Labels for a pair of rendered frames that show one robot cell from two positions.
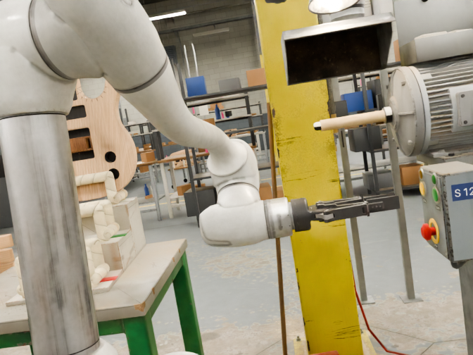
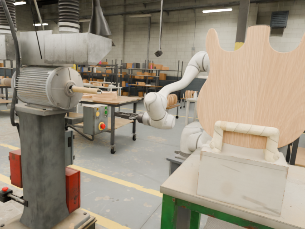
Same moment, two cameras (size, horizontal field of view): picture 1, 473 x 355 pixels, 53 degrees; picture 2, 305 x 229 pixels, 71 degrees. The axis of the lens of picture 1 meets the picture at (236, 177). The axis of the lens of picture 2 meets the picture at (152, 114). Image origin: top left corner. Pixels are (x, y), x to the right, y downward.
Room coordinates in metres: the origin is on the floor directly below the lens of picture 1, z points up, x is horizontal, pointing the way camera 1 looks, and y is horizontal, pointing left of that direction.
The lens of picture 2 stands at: (2.36, 0.45, 1.35)
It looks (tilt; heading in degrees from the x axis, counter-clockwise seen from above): 10 degrees down; 201
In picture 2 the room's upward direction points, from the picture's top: 3 degrees clockwise
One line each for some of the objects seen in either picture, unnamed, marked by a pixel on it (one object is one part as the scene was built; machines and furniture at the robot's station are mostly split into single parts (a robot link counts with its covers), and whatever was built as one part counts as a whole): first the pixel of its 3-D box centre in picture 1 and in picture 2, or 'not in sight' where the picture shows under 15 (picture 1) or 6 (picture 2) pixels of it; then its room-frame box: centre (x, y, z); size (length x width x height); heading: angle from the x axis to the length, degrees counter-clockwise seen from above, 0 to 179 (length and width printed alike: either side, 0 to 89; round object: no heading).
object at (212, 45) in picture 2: (108, 86); (216, 42); (1.55, 0.36, 1.48); 0.07 x 0.04 x 0.09; 88
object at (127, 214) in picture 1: (97, 231); (238, 173); (1.55, 0.49, 1.02); 0.27 x 0.15 x 0.17; 89
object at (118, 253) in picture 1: (84, 256); not in sight; (1.39, 0.49, 0.98); 0.27 x 0.16 x 0.09; 89
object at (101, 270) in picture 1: (98, 273); not in sight; (1.23, 0.41, 0.96); 0.11 x 0.03 x 0.03; 179
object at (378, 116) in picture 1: (352, 120); (86, 90); (1.35, -0.35, 1.25); 0.18 x 0.03 x 0.03; 85
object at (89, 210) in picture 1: (69, 214); not in sight; (1.35, 0.50, 1.12); 0.20 x 0.03 x 0.03; 88
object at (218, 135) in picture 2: not in sight; (217, 138); (1.59, 0.40, 1.15); 0.03 x 0.03 x 0.09
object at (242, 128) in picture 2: not in sight; (245, 128); (1.59, 0.49, 1.20); 0.20 x 0.03 x 0.03; 88
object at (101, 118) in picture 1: (79, 139); (251, 88); (1.55, 0.49, 1.33); 0.35 x 0.04 x 0.40; 88
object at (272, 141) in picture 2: not in sight; (271, 146); (1.60, 0.57, 1.15); 0.03 x 0.03 x 0.09
